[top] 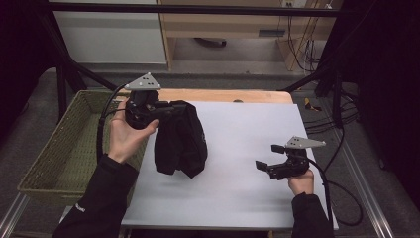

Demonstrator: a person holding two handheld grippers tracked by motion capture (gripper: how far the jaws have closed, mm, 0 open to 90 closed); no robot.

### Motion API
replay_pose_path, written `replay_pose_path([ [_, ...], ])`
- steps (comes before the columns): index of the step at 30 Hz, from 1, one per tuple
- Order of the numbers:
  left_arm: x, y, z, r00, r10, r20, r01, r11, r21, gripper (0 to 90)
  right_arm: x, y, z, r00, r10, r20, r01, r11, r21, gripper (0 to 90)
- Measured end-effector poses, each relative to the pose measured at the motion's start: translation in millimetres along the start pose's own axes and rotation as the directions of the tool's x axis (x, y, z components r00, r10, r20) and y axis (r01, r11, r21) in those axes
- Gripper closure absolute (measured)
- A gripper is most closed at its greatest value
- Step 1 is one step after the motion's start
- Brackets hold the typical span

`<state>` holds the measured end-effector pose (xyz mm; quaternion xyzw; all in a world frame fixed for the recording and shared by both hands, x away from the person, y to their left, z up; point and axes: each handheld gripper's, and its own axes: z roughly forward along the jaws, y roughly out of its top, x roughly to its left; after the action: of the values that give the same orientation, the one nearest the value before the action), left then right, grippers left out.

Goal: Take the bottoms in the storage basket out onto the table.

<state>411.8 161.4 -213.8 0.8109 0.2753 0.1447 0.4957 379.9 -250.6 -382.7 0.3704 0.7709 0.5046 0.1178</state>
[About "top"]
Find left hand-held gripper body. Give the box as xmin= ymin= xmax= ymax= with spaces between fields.
xmin=124 ymin=72 xmax=172 ymax=131

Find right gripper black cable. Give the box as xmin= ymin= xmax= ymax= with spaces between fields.
xmin=306 ymin=158 xmax=365 ymax=228

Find white table cover sheet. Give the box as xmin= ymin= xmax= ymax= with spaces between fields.
xmin=60 ymin=100 xmax=340 ymax=231

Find black cloth garment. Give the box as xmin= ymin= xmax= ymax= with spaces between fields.
xmin=153 ymin=99 xmax=209 ymax=179

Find black curtain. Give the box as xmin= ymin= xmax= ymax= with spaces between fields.
xmin=0 ymin=0 xmax=63 ymax=133
xmin=325 ymin=0 xmax=420 ymax=199

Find aluminium rail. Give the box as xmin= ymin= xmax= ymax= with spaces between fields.
xmin=0 ymin=192 xmax=32 ymax=238
xmin=331 ymin=127 xmax=397 ymax=238

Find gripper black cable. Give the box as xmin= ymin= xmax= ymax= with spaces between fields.
xmin=306 ymin=158 xmax=365 ymax=228
xmin=95 ymin=83 xmax=129 ymax=164

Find yellow and black floor object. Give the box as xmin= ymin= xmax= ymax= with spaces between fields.
xmin=303 ymin=97 xmax=323 ymax=112

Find bundle of hanging cables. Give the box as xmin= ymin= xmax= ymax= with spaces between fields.
xmin=286 ymin=14 xmax=322 ymax=73

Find person's left hand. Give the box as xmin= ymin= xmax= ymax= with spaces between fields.
xmin=108 ymin=98 xmax=160 ymax=165

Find black object under desk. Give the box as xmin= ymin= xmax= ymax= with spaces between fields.
xmin=193 ymin=37 xmax=228 ymax=49

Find person's right hand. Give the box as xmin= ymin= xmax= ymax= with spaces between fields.
xmin=286 ymin=168 xmax=315 ymax=197

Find light wooden desk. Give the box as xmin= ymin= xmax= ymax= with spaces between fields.
xmin=157 ymin=0 xmax=345 ymax=72

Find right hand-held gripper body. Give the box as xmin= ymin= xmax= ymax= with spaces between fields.
xmin=265 ymin=136 xmax=327 ymax=181

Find black metal frame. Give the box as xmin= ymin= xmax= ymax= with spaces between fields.
xmin=41 ymin=1 xmax=346 ymax=130

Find black floor cables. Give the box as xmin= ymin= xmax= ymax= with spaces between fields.
xmin=303 ymin=88 xmax=362 ymax=135

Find green woven basket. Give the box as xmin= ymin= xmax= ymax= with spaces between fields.
xmin=18 ymin=89 xmax=150 ymax=206

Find wooden table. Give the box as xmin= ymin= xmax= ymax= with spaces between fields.
xmin=118 ymin=88 xmax=294 ymax=105

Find white cabinet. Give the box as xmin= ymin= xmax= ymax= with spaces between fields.
xmin=52 ymin=0 xmax=167 ymax=65

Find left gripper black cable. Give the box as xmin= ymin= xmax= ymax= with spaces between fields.
xmin=95 ymin=83 xmax=129 ymax=164

